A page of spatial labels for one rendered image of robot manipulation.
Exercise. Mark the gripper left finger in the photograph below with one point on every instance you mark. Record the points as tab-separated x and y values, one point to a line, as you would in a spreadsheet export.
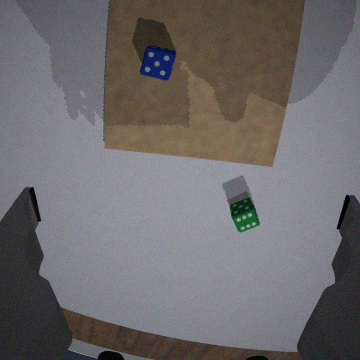
32	323

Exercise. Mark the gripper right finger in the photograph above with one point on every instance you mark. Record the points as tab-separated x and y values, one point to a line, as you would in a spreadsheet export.
333	330

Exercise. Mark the blue die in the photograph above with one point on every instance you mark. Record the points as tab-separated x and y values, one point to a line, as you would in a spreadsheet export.
157	62

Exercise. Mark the tan mat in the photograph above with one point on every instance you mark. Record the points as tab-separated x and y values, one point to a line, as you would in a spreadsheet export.
228	91

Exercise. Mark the green die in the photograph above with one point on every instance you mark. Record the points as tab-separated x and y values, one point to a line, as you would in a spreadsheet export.
244	215

